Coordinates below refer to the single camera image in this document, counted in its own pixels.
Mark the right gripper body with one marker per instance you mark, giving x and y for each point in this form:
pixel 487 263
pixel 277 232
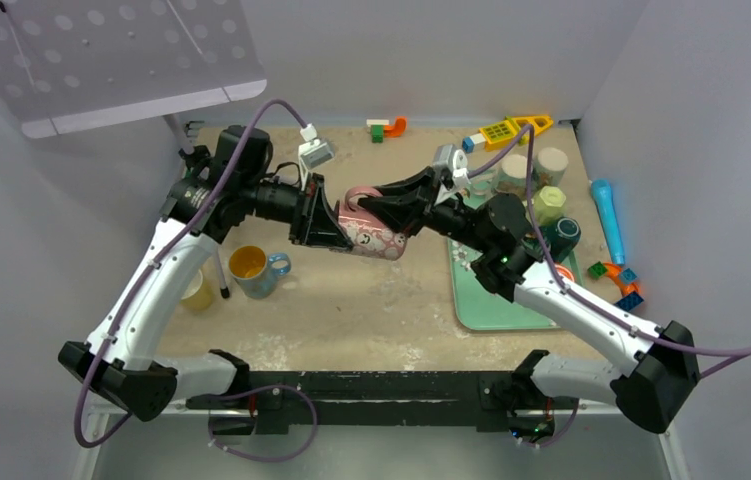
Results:
pixel 432 216

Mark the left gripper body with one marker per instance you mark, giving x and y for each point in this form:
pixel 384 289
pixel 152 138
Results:
pixel 313 192

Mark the beige floral mug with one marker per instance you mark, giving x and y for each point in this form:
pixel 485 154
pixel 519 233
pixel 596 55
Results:
pixel 550 165
pixel 512 176

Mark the blue mug yellow inside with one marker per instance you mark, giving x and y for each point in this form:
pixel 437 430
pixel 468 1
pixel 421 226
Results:
pixel 257 273

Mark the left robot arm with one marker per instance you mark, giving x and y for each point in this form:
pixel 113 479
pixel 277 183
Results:
pixel 117 360

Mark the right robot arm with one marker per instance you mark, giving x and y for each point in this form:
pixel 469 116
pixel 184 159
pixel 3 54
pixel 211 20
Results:
pixel 647 371

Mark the light green mug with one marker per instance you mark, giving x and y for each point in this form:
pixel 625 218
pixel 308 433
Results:
pixel 549 205

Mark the dark teal mug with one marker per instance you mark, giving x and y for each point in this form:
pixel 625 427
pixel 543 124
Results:
pixel 561 236

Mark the orange green toy blocks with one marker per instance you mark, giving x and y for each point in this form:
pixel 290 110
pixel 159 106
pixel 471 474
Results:
pixel 380 129

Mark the yellow toy phone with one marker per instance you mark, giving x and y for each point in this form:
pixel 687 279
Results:
pixel 497 135

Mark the green floral tray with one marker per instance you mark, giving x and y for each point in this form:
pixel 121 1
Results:
pixel 479 310

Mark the orange cup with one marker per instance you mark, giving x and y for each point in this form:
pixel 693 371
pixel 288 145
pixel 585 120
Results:
pixel 565 273

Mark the blue toy microphone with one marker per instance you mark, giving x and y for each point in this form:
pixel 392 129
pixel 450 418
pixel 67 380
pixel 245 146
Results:
pixel 602 194

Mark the colourful toy blocks cluster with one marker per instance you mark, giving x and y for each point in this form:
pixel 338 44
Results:
pixel 625 280

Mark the perforated music stand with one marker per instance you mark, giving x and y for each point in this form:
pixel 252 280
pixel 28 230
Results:
pixel 88 94

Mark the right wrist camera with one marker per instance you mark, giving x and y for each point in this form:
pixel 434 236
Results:
pixel 450 166

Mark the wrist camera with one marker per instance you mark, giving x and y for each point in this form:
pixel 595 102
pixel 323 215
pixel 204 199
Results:
pixel 314 150
pixel 450 166

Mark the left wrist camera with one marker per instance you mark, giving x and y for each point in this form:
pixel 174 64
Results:
pixel 314 150

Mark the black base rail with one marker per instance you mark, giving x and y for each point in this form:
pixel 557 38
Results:
pixel 488 401

